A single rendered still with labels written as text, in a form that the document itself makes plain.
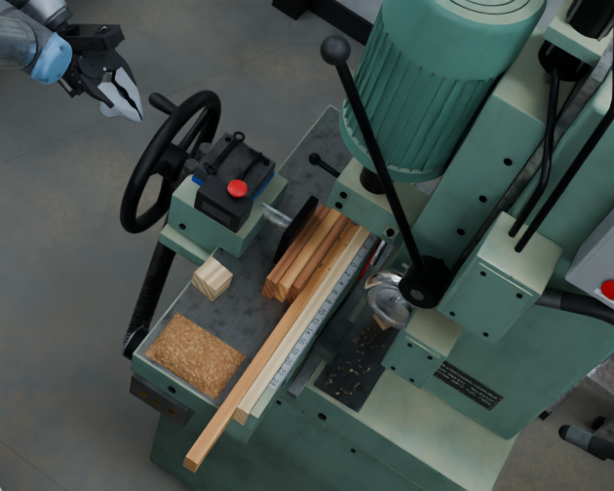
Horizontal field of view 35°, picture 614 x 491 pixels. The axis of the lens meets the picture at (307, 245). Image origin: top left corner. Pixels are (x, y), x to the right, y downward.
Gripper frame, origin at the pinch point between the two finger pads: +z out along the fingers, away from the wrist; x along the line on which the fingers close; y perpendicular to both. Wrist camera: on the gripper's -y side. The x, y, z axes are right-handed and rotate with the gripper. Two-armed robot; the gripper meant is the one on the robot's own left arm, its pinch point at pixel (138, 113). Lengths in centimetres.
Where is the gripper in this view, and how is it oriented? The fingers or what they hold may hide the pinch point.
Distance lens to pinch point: 165.5
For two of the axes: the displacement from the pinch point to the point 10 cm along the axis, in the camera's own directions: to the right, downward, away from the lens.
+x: -5.1, 6.4, -5.7
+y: -6.1, 2.0, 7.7
